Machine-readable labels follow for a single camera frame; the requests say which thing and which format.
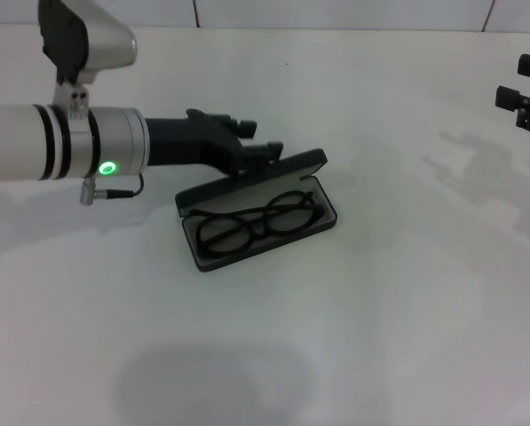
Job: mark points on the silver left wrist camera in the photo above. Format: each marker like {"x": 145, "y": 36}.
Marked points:
{"x": 100, "y": 40}

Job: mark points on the black glasses case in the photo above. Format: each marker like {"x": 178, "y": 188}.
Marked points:
{"x": 247, "y": 262}

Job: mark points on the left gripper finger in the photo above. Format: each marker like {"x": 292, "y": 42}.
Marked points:
{"x": 269, "y": 152}
{"x": 247, "y": 128}

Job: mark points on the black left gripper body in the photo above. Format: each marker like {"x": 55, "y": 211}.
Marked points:
{"x": 184, "y": 142}

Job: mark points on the black glasses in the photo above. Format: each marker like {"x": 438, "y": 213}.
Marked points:
{"x": 264, "y": 222}

